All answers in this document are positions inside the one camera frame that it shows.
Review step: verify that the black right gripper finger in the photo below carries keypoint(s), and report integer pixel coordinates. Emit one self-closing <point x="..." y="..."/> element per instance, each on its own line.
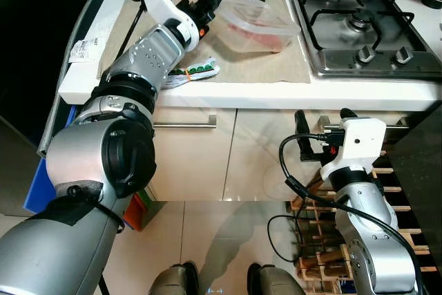
<point x="349" y="114"/>
<point x="301" y="129"/>

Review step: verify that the clear plastic food container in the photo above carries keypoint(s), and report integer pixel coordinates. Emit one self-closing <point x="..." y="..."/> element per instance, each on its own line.
<point x="266" y="29"/>

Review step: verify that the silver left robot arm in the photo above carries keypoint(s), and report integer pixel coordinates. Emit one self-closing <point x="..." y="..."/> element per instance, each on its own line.
<point x="69" y="150"/>

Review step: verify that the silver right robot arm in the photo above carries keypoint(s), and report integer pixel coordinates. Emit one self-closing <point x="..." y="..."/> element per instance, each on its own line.
<point x="373" y="240"/>

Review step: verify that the green snack packet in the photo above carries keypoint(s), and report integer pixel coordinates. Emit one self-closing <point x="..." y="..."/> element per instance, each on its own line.
<point x="197" y="70"/>

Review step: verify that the steel gas stove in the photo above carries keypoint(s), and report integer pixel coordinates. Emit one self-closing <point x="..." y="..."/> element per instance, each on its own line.
<point x="359" y="60"/>

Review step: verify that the beige counter mat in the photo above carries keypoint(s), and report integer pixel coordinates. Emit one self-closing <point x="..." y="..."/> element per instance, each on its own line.
<point x="262" y="67"/>

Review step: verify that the cream kitchen cabinet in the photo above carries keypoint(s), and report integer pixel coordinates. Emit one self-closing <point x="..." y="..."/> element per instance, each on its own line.
<point x="207" y="164"/>

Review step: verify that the white labelled packet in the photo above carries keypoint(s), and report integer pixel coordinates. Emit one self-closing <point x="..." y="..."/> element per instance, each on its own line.
<point x="86" y="50"/>

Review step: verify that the wooden slatted rack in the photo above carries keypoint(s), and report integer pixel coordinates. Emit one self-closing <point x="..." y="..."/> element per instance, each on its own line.
<point x="321" y="267"/>

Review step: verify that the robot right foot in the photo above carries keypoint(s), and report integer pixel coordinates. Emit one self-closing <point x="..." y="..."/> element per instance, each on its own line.
<point x="276" y="282"/>

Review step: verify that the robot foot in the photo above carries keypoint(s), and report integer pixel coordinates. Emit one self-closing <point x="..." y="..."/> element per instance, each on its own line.
<point x="173" y="282"/>
<point x="276" y="282"/>

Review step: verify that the orange board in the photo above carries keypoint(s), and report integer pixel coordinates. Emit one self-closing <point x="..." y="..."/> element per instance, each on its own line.
<point x="136" y="212"/>

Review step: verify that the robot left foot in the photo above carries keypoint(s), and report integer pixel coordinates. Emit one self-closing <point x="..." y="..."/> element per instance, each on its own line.
<point x="173" y="282"/>

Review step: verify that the blue board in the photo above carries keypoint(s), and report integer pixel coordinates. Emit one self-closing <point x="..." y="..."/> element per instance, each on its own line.
<point x="38" y="195"/>

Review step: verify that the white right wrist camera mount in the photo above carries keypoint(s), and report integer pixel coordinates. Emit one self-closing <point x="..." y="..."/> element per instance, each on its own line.
<point x="359" y="146"/>

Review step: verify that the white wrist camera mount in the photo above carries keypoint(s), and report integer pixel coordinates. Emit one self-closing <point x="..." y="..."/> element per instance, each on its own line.
<point x="359" y="146"/>
<point x="162" y="5"/>

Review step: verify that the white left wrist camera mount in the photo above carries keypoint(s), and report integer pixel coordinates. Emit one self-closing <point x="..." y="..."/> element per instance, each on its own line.
<point x="162" y="5"/>

